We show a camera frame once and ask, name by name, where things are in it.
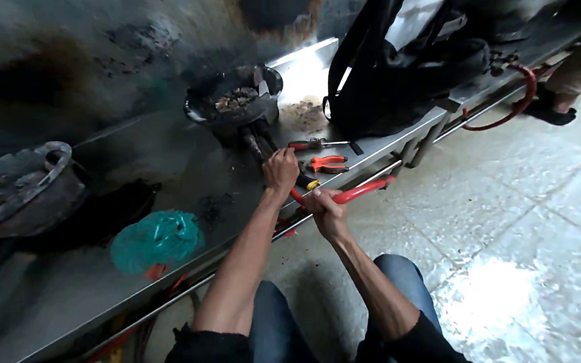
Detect brass gas valve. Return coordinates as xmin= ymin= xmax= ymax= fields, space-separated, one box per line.
xmin=482 ymin=50 xmax=519 ymax=77

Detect red and black screwdriver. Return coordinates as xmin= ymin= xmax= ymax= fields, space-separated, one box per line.
xmin=288 ymin=138 xmax=365 ymax=156

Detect pile of brown debris chunks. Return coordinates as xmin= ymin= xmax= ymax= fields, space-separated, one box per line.
xmin=215 ymin=87 xmax=260 ymax=113

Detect black burner pipe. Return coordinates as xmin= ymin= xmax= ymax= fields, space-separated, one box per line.
xmin=239 ymin=118 xmax=278 ymax=164

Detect metal counter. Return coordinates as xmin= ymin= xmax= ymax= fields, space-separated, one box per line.
xmin=0 ymin=0 xmax=581 ymax=363

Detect person's left hand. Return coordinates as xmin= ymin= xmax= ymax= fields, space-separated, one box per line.
xmin=262 ymin=147 xmax=301 ymax=196

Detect red hose with clamp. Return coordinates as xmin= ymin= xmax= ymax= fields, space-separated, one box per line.
xmin=289 ymin=175 xmax=396 ymax=207

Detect black tube with yellow end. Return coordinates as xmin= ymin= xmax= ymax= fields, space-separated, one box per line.
xmin=296 ymin=170 xmax=321 ymax=191

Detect person's right hand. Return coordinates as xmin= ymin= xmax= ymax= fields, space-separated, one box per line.
xmin=305 ymin=188 xmax=350 ymax=243

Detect black round burner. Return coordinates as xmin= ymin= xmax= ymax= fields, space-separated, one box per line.
xmin=184 ymin=64 xmax=284 ymax=148

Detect grey metal burner with ring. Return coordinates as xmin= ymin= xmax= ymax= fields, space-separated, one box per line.
xmin=0 ymin=141 xmax=88 ymax=241

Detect teal plastic bag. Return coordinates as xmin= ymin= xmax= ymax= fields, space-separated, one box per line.
xmin=110 ymin=210 xmax=205 ymax=274

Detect scattered brown crumbs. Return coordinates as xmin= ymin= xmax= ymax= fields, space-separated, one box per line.
xmin=281 ymin=98 xmax=330 ymax=134

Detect orange and black pliers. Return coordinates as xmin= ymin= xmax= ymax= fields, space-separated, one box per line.
xmin=306 ymin=155 xmax=350 ymax=175

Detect person's left forearm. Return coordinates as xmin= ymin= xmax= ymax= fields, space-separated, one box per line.
xmin=164 ymin=189 xmax=291 ymax=363

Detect black backpack with straps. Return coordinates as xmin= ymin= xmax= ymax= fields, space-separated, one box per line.
xmin=323 ymin=0 xmax=491 ymax=140

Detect person's legs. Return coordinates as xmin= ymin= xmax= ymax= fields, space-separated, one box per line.
xmin=248 ymin=253 xmax=443 ymax=363

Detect person's right forearm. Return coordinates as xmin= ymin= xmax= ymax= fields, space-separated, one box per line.
xmin=331 ymin=232 xmax=473 ymax=363

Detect curved dark red hose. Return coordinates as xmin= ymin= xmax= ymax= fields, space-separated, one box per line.
xmin=462 ymin=63 xmax=538 ymax=132

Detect long metal gas pipe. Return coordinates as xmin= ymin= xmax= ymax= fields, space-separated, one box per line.
xmin=81 ymin=35 xmax=581 ymax=360

